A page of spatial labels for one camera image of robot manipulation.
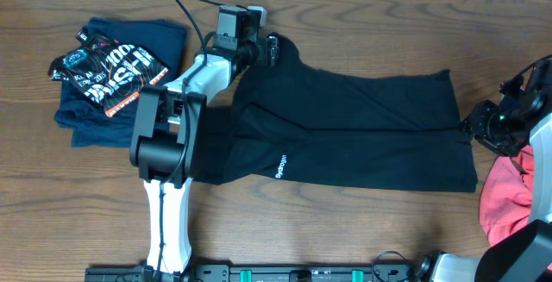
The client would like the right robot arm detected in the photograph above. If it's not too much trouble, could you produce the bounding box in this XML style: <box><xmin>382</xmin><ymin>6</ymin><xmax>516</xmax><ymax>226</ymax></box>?
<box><xmin>410</xmin><ymin>56</ymin><xmax>551</xmax><ymax>281</ymax></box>

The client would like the black t-shirt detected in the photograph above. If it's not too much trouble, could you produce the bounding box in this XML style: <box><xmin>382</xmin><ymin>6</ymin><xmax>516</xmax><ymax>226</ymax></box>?
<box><xmin>197</xmin><ymin>38</ymin><xmax>478</xmax><ymax>192</ymax></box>

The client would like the red printed t-shirt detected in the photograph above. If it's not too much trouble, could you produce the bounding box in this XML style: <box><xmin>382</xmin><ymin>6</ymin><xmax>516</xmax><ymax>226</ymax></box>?
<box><xmin>478</xmin><ymin>143</ymin><xmax>552</xmax><ymax>274</ymax></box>

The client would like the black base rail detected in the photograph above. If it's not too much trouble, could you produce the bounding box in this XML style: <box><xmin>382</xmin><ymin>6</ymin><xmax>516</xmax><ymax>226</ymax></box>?
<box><xmin>85</xmin><ymin>251</ymin><xmax>436</xmax><ymax>282</ymax></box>

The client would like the black orange printed jersey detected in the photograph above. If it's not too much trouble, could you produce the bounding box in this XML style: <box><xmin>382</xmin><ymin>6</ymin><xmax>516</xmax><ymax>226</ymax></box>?
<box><xmin>48</xmin><ymin>28</ymin><xmax>169</xmax><ymax>117</ymax></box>

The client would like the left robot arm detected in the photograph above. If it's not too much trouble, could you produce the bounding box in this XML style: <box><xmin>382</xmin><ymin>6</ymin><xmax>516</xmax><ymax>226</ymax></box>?
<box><xmin>129</xmin><ymin>35</ymin><xmax>280</xmax><ymax>281</ymax></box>

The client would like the folded navy blue shirt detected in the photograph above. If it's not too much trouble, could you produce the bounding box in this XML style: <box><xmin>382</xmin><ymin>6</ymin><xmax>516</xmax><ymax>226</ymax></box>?
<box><xmin>53</xmin><ymin>17</ymin><xmax>187</xmax><ymax>147</ymax></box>

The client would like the left black cable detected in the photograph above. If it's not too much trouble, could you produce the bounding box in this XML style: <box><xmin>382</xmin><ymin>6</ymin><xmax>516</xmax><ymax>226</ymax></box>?
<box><xmin>153</xmin><ymin>0</ymin><xmax>249</xmax><ymax>274</ymax></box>

